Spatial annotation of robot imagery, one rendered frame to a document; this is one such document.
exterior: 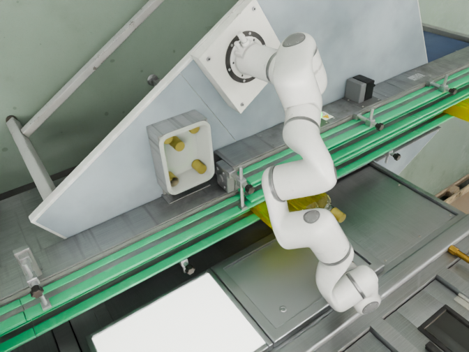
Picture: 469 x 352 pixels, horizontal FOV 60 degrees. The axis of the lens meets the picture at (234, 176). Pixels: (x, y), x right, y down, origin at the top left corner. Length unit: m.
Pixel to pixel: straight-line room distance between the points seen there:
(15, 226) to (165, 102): 0.87
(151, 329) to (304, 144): 0.73
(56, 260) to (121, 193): 0.27
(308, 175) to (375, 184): 0.98
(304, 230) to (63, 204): 0.73
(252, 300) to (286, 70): 0.72
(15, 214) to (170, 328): 0.91
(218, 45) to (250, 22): 0.13
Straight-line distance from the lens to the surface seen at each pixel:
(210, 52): 1.23
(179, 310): 1.32
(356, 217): 1.67
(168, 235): 1.31
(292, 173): 0.90
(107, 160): 1.28
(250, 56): 1.22
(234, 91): 1.31
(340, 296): 1.11
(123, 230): 1.33
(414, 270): 1.49
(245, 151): 1.42
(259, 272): 1.39
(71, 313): 1.30
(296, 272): 1.40
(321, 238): 0.91
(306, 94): 0.95
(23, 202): 1.96
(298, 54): 0.99
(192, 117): 1.28
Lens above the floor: 1.80
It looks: 42 degrees down
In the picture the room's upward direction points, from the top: 130 degrees clockwise
